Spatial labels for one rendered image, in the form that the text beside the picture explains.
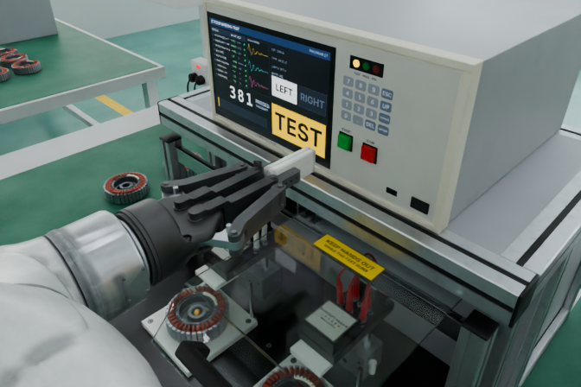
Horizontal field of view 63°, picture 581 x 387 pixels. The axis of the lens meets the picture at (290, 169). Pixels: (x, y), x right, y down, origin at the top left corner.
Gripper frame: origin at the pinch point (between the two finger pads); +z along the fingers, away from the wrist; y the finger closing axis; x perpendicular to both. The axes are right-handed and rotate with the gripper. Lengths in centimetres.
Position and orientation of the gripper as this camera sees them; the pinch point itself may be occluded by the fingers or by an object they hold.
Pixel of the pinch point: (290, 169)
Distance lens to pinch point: 55.1
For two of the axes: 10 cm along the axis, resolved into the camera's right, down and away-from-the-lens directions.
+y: 7.0, 3.7, -6.1
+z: 7.1, -3.7, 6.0
